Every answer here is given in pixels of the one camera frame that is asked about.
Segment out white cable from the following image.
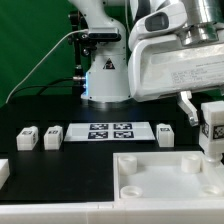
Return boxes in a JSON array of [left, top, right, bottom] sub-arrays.
[[5, 29, 90, 104]]

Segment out white fiducial marker plate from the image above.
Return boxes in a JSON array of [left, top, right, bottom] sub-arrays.
[[64, 122, 155, 142]]

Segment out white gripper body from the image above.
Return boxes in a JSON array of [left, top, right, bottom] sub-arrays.
[[128, 34, 224, 102]]

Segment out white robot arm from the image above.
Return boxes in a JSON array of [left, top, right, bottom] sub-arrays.
[[68, 0, 224, 126]]

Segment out white obstacle bar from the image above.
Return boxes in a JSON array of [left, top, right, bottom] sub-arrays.
[[0, 200, 224, 224], [0, 159, 10, 189]]

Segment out white front obstacle bar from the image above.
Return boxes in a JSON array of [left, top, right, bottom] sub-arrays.
[[0, 200, 224, 224]]

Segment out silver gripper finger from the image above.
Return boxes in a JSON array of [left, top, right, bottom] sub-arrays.
[[178, 91, 199, 127]]

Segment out black camera stand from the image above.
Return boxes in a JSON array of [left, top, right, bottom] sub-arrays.
[[68, 11, 96, 89]]

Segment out white square tabletop part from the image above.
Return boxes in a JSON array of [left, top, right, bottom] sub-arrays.
[[113, 151, 224, 200]]

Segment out black cables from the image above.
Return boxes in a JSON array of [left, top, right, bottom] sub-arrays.
[[5, 77, 86, 101]]

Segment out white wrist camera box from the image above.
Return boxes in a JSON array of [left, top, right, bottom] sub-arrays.
[[128, 1, 187, 50]]

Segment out white left obstacle bar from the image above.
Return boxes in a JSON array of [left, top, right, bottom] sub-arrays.
[[0, 159, 10, 189]]

